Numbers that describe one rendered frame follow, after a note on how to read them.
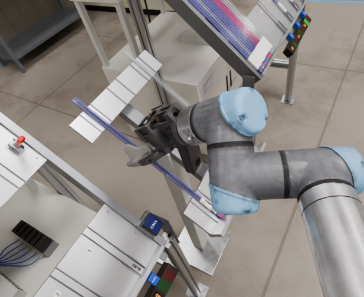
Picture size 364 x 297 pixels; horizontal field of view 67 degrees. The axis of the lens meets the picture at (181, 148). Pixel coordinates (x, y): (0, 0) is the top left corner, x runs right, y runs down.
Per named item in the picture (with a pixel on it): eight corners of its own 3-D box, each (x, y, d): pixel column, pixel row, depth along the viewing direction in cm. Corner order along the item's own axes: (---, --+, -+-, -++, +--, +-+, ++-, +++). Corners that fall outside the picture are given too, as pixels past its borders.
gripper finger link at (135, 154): (113, 151, 65) (141, 131, 61) (131, 167, 67) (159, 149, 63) (108, 158, 62) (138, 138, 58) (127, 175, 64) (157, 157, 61)
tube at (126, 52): (249, 157, 90) (251, 156, 89) (247, 160, 90) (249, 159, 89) (125, 50, 82) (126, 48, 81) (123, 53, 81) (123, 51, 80)
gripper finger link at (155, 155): (140, 152, 64) (168, 134, 61) (145, 158, 65) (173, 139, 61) (135, 165, 61) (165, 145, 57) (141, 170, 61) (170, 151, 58)
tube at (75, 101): (221, 214, 80) (223, 213, 79) (219, 218, 79) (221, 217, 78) (75, 98, 71) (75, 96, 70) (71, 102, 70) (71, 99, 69)
